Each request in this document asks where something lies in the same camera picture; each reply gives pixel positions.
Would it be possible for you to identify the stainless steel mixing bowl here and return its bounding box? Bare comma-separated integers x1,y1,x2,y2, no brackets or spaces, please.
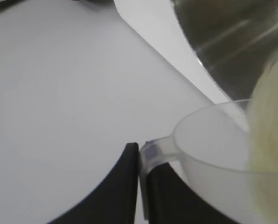
169,0,278,103

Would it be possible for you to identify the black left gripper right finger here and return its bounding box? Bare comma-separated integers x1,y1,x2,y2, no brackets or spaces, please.
147,162,244,224

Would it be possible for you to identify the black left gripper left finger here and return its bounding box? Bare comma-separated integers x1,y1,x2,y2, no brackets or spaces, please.
46,142,139,224

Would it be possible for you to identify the translucent plastic measuring cup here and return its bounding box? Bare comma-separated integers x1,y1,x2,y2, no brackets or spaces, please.
138,99,278,224

